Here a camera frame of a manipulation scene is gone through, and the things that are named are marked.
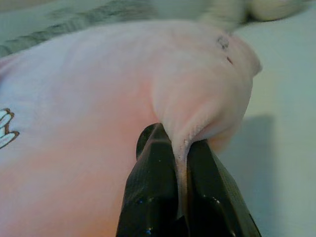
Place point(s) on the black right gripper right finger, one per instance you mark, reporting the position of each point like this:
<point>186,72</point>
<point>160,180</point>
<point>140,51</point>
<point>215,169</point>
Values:
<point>212,187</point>

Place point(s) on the grey patterned pillow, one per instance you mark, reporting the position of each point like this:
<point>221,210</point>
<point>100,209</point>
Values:
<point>74,19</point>

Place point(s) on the pink pillow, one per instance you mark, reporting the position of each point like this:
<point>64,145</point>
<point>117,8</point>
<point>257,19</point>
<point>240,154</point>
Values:
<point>86,98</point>

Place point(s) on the bed with white sheet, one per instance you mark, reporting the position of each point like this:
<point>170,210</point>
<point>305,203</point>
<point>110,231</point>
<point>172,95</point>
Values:
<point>284,111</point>

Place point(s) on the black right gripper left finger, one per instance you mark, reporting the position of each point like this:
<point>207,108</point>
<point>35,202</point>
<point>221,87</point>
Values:
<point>153,177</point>

